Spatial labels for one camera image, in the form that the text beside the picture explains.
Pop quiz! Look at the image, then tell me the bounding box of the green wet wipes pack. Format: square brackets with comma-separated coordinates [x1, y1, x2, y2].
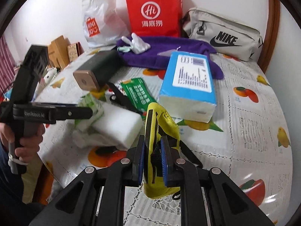
[71, 93, 105, 147]

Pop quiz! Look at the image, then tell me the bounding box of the yellow black glove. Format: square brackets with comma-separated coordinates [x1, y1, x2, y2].
[143, 102, 180, 199]

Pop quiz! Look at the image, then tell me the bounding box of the green snack packet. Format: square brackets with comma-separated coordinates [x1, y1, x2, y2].
[120, 78, 156, 120]

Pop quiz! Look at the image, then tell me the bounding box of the person's left hand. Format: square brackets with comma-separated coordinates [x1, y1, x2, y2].
[1, 123, 45, 163]

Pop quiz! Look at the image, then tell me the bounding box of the white plush toy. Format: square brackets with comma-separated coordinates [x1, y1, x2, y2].
[33, 68, 58, 101]

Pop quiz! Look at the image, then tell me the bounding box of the white foam block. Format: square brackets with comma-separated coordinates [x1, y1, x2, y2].
[92, 102, 143, 150]

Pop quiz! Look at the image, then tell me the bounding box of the dark green gold box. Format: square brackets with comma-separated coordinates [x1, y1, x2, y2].
[73, 50, 123, 91]

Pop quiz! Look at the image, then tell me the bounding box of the wooden headboard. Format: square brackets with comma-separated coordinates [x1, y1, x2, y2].
[48, 35, 69, 69]

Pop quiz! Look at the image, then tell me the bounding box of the brown patterned book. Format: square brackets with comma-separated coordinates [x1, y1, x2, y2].
[67, 42, 84, 62]

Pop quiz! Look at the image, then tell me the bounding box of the blue tissue pack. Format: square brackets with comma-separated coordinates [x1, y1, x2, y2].
[159, 51, 216, 123]

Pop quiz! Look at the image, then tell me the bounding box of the white Miniso plastic bag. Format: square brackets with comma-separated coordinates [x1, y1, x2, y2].
[82, 0, 129, 48]

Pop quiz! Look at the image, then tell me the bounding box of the purple towel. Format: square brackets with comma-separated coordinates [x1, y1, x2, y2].
[118, 36, 224, 80]

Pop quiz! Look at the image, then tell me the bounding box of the grey Nike waist bag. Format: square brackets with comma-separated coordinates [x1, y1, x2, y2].
[183, 8, 263, 61]

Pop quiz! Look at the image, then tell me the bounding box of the red Haidilao paper bag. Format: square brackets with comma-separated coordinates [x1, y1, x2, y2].
[126, 0, 183, 37]

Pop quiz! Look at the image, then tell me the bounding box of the black strap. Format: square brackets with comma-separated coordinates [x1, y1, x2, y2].
[106, 82, 144, 115]

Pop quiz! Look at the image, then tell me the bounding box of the wooden door frame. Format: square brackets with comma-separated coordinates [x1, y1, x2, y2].
[258, 0, 280, 73]

